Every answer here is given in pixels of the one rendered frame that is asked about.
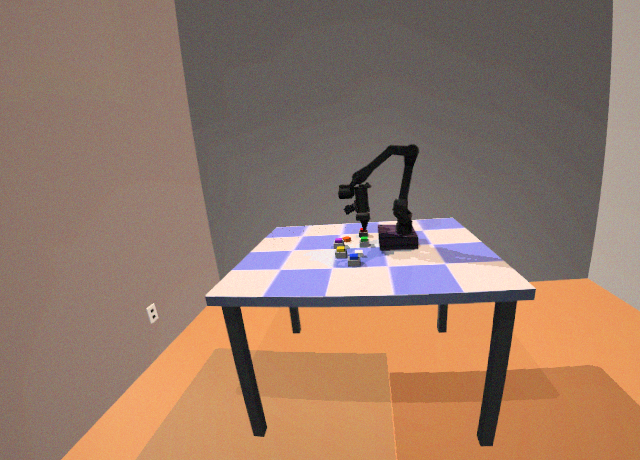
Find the blue button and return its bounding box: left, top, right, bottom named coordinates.
left=348, top=254, right=360, bottom=267

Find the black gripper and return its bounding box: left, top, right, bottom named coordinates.
left=356, top=198, right=370, bottom=231

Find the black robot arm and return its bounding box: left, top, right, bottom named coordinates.
left=338, top=144, right=419, bottom=236

